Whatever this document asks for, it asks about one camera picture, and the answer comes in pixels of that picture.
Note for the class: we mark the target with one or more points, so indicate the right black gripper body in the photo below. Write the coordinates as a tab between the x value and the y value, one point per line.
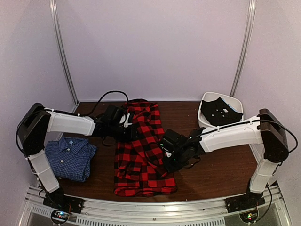
179	159

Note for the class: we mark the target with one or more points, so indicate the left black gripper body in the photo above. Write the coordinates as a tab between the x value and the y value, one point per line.
121	136

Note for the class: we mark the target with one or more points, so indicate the red black plaid shirt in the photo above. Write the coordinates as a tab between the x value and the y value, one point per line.
138	165

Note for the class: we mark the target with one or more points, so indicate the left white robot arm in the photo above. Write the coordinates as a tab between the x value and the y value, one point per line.
31	133

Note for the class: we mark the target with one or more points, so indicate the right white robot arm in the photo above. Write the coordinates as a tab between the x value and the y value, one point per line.
264	129

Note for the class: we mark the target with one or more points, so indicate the white plastic basin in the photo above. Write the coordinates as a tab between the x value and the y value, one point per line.
210	96

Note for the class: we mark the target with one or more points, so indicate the folded blue checked shirt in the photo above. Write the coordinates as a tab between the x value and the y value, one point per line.
70	158

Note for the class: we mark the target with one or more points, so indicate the black shirt in basin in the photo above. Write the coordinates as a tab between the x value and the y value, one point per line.
219	113

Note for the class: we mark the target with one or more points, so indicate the right circuit board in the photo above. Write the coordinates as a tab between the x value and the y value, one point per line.
249	216

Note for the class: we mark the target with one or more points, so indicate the circuit board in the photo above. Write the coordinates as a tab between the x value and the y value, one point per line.
59	216
249	216

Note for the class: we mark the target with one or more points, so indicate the left circuit board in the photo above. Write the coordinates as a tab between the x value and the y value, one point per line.
59	216

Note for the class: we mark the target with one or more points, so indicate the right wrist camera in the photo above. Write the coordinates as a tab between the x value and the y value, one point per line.
168	154

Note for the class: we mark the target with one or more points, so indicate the front aluminium rail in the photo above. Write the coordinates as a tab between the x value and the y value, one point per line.
209	212

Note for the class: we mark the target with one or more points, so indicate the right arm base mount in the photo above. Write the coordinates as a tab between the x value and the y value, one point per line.
249	200

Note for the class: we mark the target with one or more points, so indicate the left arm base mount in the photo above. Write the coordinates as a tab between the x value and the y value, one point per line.
63	202

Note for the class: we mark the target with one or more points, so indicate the left aluminium frame post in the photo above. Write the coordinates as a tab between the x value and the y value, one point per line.
61	51

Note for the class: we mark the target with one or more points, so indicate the aluminium frame post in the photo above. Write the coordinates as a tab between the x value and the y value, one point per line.
250	18
61	51

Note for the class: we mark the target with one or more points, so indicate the right aluminium frame post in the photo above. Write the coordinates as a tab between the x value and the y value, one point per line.
250	18

